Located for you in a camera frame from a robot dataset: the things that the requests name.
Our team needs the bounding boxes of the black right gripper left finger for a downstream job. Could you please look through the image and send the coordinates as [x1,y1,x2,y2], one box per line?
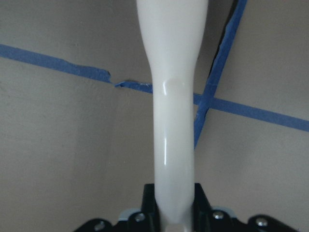
[141,184,160,225]

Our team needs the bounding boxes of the white hand brush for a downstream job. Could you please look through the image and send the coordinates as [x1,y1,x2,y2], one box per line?
[137,0,208,232]

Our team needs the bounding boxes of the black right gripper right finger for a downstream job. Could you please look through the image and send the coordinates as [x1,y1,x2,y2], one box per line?
[193,183,212,225]

